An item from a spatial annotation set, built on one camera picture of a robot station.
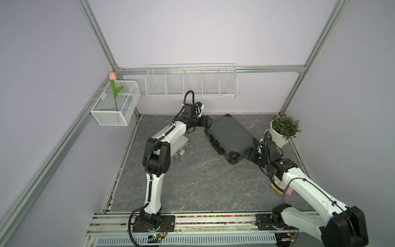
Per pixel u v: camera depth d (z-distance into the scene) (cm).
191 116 79
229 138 94
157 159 57
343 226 39
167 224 74
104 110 80
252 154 74
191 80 99
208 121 89
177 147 95
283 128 89
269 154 62
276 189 58
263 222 74
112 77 85
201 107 91
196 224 75
